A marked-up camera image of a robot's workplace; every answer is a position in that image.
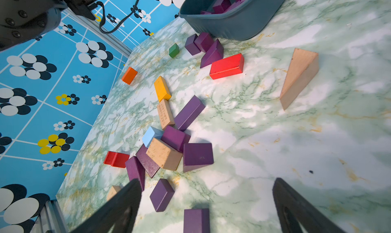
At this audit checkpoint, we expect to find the purple brick behind wood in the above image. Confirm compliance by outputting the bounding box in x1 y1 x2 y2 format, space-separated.
161 126 191 153

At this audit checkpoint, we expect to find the green cube brick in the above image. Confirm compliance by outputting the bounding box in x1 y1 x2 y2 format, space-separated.
169 43 180 58

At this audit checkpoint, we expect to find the red flat brick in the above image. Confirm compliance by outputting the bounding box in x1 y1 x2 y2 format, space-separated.
209 53 244 80

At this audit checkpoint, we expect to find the purple wedge near bin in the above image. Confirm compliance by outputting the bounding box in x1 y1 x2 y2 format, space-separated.
200 39 224 68

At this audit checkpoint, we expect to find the yellow long brick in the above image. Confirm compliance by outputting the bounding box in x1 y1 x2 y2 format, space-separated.
154 76 171 102

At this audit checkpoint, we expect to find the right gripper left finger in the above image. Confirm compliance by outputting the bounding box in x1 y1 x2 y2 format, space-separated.
73 179 142 233

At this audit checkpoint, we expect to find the purple brick front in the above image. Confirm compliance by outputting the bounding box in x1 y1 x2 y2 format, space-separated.
125 156 145 191

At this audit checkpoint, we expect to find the natural wood wedge brick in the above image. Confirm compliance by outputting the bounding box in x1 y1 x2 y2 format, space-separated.
280 48 319 110

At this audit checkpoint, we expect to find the small purple front cube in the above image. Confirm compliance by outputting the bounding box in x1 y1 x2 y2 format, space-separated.
150 179 175 212

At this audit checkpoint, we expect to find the engraved natural wood brick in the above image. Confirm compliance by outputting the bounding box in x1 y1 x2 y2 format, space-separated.
157 99 175 130

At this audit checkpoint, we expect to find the orange brick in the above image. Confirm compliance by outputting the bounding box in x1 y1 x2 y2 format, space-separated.
121 67 138 85

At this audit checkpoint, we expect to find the purple cube brick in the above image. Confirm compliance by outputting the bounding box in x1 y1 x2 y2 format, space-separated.
212 0 231 14

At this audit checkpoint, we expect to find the small purple cube right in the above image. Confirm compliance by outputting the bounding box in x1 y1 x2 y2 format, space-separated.
183 209 210 233

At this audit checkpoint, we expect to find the natural wood brick front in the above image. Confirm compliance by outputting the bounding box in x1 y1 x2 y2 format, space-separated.
107 185 122 201

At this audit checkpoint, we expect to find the small purple cube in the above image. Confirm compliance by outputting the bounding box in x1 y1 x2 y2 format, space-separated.
150 179 175 212
183 209 210 233

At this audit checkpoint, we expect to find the natural wood square brick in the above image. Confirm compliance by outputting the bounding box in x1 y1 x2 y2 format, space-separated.
146 138 182 171

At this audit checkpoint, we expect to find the red arch brick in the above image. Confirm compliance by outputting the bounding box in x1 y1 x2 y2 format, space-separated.
103 151 129 168

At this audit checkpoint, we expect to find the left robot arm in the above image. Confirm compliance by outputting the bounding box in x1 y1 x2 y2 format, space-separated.
1 0 97 51

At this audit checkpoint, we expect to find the purple block right cluster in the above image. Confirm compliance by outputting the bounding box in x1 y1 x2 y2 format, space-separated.
183 143 214 173

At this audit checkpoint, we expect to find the purple long brick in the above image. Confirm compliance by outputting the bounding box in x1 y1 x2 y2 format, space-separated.
174 96 205 131

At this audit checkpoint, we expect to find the purple cube bin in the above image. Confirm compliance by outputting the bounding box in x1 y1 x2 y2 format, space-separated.
185 33 201 55
194 32 214 52

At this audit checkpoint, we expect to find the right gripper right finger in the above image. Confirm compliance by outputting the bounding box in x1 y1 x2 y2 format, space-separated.
272 178 343 233

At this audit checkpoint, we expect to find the purple slanted brick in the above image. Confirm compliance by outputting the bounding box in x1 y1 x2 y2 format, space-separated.
136 144 160 178

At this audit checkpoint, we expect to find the dark teal storage bin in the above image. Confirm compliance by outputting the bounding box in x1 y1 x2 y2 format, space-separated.
179 0 285 41

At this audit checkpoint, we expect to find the light blue brick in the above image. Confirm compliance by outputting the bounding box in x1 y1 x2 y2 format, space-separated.
142 126 164 147

